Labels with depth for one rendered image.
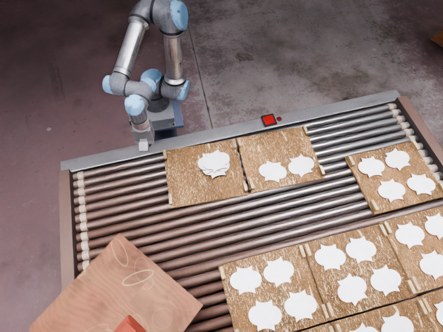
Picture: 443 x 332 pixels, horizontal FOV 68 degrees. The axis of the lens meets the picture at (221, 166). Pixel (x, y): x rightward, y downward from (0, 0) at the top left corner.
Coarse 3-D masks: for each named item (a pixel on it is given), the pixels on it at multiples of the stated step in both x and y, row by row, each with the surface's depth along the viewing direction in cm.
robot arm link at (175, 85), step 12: (156, 0) 145; (168, 0) 146; (156, 12) 145; (168, 12) 144; (180, 12) 145; (156, 24) 151; (168, 24) 148; (180, 24) 147; (168, 36) 153; (180, 36) 157; (168, 48) 159; (180, 48) 161; (168, 60) 165; (180, 60) 166; (168, 72) 171; (180, 72) 172; (168, 84) 175; (180, 84) 175; (168, 96) 182; (180, 96) 179
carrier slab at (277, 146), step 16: (288, 128) 192; (256, 144) 187; (272, 144) 187; (288, 144) 187; (304, 144) 187; (256, 160) 182; (272, 160) 182; (288, 160) 182; (256, 176) 178; (288, 176) 178; (304, 176) 178; (320, 176) 178; (256, 192) 174
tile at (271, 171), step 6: (270, 162) 181; (264, 168) 179; (270, 168) 179; (276, 168) 179; (282, 168) 179; (264, 174) 177; (270, 174) 177; (276, 174) 177; (282, 174) 177; (276, 180) 175
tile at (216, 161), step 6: (210, 156) 179; (216, 156) 179; (222, 156) 179; (228, 156) 179; (204, 162) 177; (210, 162) 177; (216, 162) 177; (222, 162) 177; (228, 162) 177; (210, 168) 175; (216, 168) 175; (222, 168) 175
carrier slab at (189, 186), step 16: (208, 144) 187; (224, 144) 187; (176, 160) 182; (192, 160) 182; (176, 176) 177; (192, 176) 178; (208, 176) 178; (224, 176) 178; (240, 176) 178; (176, 192) 173; (192, 192) 173; (208, 192) 173; (224, 192) 173; (240, 192) 173
